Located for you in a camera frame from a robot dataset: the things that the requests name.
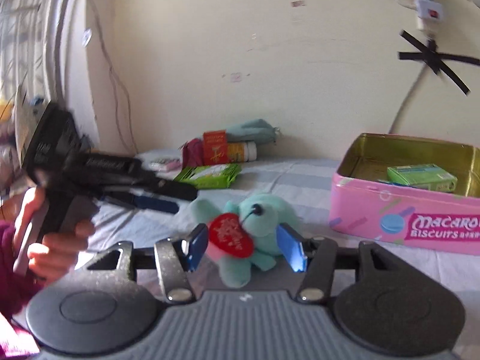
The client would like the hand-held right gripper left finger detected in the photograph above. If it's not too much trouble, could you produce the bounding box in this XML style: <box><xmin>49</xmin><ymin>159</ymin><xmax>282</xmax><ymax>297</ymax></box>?
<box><xmin>77</xmin><ymin>224</ymin><xmax>209</xmax><ymax>304</ymax></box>

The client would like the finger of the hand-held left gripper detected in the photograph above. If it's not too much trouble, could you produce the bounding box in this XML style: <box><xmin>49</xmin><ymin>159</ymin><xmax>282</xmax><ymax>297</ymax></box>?
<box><xmin>137</xmin><ymin>172</ymin><xmax>198</xmax><ymax>202</ymax></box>
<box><xmin>100</xmin><ymin>191</ymin><xmax>180</xmax><ymax>215</ymax></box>

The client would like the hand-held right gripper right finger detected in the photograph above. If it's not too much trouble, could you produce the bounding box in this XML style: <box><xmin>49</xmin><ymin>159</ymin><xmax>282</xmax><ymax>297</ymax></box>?
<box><xmin>277</xmin><ymin>223</ymin><xmax>411</xmax><ymax>303</ymax></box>

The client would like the teal plush toy red heart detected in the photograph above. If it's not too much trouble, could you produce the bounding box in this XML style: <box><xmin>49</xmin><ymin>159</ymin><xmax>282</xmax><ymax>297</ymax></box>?
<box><xmin>188</xmin><ymin>191</ymin><xmax>304</xmax><ymax>289</ymax></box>

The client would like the pink biscuit tin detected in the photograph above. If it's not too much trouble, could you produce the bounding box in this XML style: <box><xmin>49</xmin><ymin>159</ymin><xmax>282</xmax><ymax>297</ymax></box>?
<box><xmin>329</xmin><ymin>132</ymin><xmax>480</xmax><ymax>256</ymax></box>

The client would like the teal fabric pouch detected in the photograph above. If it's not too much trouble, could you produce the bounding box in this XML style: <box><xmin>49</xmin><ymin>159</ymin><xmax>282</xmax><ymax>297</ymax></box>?
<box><xmin>225</xmin><ymin>119</ymin><xmax>283</xmax><ymax>146</ymax></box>

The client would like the person's left forearm magenta sleeve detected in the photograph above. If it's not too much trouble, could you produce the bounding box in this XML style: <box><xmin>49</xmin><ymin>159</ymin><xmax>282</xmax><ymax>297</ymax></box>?
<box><xmin>0</xmin><ymin>220</ymin><xmax>44</xmax><ymax>347</ymax></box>

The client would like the person's left hand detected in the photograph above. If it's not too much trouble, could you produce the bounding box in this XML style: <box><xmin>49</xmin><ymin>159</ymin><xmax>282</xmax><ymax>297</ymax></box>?
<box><xmin>13</xmin><ymin>187</ymin><xmax>95</xmax><ymax>283</ymax></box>

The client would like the white pink packet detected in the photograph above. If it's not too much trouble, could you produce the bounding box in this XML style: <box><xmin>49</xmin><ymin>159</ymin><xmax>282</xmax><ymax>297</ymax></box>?
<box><xmin>137</xmin><ymin>149</ymin><xmax>185</xmax><ymax>174</ymax></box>

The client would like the magenta cloth pouch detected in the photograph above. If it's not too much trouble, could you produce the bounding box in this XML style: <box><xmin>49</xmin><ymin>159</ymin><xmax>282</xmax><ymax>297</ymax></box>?
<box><xmin>179</xmin><ymin>139</ymin><xmax>205</xmax><ymax>169</ymax></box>

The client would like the green wipes packet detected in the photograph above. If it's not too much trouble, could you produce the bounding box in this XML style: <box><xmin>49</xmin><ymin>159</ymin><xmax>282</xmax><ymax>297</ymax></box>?
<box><xmin>173</xmin><ymin>163</ymin><xmax>242</xmax><ymax>190</ymax></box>

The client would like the red cardboard box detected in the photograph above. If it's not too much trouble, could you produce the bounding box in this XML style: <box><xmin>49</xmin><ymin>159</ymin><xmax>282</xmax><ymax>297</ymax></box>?
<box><xmin>203</xmin><ymin>130</ymin><xmax>228</xmax><ymax>166</ymax></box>

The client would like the striped bed sheet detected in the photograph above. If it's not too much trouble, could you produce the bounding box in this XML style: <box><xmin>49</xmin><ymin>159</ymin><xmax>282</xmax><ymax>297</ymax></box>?
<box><xmin>73</xmin><ymin>149</ymin><xmax>480</xmax><ymax>301</ymax></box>

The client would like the orange bottle white cap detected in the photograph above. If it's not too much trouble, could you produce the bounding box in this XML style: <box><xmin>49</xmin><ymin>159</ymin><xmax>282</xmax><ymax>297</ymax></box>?
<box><xmin>226</xmin><ymin>141</ymin><xmax>258</xmax><ymax>163</ymax></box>

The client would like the light curtain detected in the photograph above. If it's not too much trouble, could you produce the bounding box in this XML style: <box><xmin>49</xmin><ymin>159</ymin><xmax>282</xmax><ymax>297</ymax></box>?
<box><xmin>0</xmin><ymin>0</ymin><xmax>100</xmax><ymax>151</ymax></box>

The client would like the green cardboard box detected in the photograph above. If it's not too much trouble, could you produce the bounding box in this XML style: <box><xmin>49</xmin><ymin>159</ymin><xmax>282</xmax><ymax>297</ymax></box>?
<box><xmin>386</xmin><ymin>163</ymin><xmax>459</xmax><ymax>192</ymax></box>

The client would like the black tape cross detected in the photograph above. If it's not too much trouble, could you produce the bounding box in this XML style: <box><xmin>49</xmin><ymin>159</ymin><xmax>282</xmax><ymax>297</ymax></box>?
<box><xmin>398</xmin><ymin>29</ymin><xmax>472</xmax><ymax>97</ymax></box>

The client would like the white power strip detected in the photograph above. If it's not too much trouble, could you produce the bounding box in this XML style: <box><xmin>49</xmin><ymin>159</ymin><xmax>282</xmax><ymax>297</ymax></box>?
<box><xmin>409</xmin><ymin>0</ymin><xmax>444</xmax><ymax>35</ymax></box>

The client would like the black wall cable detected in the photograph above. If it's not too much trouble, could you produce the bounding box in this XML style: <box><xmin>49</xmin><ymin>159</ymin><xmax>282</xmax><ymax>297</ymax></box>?
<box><xmin>93</xmin><ymin>3</ymin><xmax>136</xmax><ymax>155</ymax></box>

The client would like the white power cable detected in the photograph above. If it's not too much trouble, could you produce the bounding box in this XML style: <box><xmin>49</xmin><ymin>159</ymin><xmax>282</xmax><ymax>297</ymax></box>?
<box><xmin>389</xmin><ymin>37</ymin><xmax>432</xmax><ymax>133</ymax></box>

